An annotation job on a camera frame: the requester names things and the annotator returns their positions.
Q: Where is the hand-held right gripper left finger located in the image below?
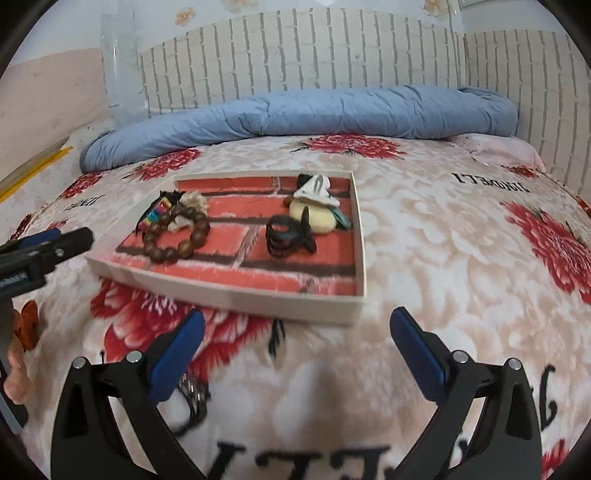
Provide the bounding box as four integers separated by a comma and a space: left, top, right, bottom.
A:
50, 309, 206, 480

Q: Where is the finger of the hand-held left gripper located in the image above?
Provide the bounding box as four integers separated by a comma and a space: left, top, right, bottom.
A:
0, 229, 68, 257
0, 227, 95, 298

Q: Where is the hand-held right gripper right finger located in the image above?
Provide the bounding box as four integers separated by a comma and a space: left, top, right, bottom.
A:
389, 307, 542, 480

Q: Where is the orange scrunchie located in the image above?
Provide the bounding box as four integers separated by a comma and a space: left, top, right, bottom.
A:
13, 301, 40, 354

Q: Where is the black braided bracelet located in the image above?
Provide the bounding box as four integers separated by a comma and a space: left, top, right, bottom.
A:
173, 374, 211, 437

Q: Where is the wooden bead bracelet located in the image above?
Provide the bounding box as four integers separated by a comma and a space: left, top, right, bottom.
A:
142, 205, 212, 265

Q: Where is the colourful hair claw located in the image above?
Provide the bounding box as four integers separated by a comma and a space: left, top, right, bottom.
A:
136, 191, 183, 234

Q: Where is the white tray with brick lining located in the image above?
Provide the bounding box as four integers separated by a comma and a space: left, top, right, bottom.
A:
85, 171, 368, 326

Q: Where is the black hair claw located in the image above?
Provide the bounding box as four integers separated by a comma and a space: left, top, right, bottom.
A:
265, 213, 318, 257

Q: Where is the yellow plush hair clip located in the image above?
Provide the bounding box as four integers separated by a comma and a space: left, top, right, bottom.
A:
284, 196, 354, 234

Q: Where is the white hair clip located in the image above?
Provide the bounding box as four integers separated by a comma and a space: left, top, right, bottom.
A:
293, 174, 340, 206

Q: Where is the person's left hand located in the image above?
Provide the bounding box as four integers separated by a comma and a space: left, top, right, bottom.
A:
2, 348, 38, 402

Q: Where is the red floral blanket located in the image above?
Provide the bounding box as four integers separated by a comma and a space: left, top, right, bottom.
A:
0, 124, 591, 480

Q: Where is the clear plastic sheet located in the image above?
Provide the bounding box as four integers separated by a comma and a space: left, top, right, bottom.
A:
100, 9, 148, 126

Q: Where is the pink pillow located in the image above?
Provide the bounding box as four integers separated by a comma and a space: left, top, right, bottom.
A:
450, 133, 546, 172

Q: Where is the rolled blue duvet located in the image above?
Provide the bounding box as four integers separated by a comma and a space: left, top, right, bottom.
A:
79, 85, 519, 174

